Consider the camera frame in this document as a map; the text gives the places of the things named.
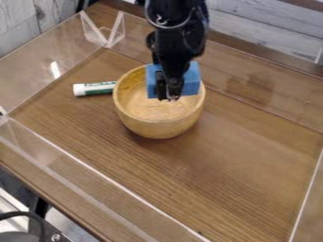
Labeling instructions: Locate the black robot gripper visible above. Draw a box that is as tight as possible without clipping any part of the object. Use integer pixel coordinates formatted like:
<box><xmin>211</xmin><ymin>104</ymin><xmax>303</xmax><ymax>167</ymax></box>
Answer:
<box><xmin>147</xmin><ymin>8</ymin><xmax>208</xmax><ymax>101</ymax></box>

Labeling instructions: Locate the blue rectangular block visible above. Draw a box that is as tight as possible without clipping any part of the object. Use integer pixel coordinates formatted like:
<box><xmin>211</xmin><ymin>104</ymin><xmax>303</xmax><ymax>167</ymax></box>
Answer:
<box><xmin>146</xmin><ymin>61</ymin><xmax>202</xmax><ymax>98</ymax></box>

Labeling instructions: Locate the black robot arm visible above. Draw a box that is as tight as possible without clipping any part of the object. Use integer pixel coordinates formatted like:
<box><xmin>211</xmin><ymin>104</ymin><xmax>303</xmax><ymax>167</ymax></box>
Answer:
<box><xmin>144</xmin><ymin>0</ymin><xmax>210</xmax><ymax>100</ymax></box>

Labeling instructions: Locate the brown wooden bowl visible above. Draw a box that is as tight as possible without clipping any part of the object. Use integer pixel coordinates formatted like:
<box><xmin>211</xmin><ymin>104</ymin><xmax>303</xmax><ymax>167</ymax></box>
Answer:
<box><xmin>112</xmin><ymin>65</ymin><xmax>206</xmax><ymax>139</ymax></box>

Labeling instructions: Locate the white green marker tube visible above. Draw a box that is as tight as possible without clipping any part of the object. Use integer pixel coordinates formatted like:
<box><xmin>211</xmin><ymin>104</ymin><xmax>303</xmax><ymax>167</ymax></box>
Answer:
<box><xmin>73</xmin><ymin>81</ymin><xmax>116</xmax><ymax>96</ymax></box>

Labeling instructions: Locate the clear acrylic corner bracket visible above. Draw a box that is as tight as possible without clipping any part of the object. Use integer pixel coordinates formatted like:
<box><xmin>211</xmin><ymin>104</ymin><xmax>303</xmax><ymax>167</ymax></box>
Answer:
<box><xmin>80</xmin><ymin>11</ymin><xmax>125</xmax><ymax>49</ymax></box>

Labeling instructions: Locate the black cable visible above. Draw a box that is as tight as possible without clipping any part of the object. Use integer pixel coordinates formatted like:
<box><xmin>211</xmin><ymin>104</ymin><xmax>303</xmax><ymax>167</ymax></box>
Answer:
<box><xmin>0</xmin><ymin>212</ymin><xmax>45</xmax><ymax>242</ymax></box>

